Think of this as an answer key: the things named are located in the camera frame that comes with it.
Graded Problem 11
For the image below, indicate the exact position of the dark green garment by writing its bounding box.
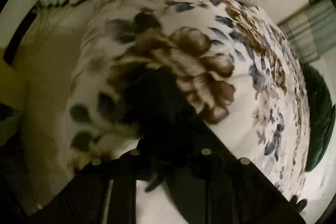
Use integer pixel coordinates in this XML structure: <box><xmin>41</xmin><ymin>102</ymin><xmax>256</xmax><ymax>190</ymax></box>
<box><xmin>301</xmin><ymin>63</ymin><xmax>335</xmax><ymax>172</ymax></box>

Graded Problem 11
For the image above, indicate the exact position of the white floral bed cover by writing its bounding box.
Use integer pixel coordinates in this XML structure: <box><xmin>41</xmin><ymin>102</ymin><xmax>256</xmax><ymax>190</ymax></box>
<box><xmin>64</xmin><ymin>0</ymin><xmax>310</xmax><ymax>198</ymax></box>

